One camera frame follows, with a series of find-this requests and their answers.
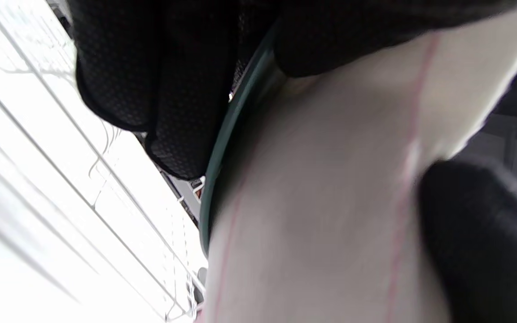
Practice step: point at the person's left hand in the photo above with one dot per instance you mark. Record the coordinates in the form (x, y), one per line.
(159, 67)

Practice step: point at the person's right hand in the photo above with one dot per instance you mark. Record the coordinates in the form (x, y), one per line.
(487, 251)

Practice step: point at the teal plate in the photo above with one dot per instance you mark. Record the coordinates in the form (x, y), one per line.
(222, 148)

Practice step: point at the white pink-edged dish cloth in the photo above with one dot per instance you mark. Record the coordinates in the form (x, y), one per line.
(321, 202)

